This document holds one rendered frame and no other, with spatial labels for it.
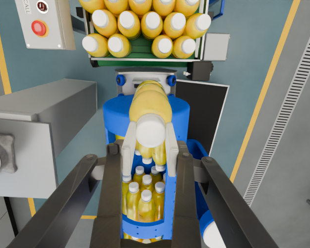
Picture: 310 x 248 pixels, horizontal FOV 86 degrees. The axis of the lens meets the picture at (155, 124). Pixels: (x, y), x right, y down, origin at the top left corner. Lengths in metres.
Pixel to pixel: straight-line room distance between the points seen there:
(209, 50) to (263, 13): 1.19
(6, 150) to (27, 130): 0.11
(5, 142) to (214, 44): 0.93
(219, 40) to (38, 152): 0.90
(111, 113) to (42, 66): 1.46
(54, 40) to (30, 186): 0.65
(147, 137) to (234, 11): 1.70
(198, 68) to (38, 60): 1.52
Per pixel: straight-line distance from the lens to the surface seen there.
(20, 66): 1.98
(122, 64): 0.75
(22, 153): 0.88
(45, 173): 0.89
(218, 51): 0.84
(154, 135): 0.21
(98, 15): 0.55
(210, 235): 1.15
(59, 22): 0.59
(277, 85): 2.13
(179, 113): 0.47
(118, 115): 0.45
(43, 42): 0.61
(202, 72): 0.67
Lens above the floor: 1.63
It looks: 68 degrees down
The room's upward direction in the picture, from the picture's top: 172 degrees clockwise
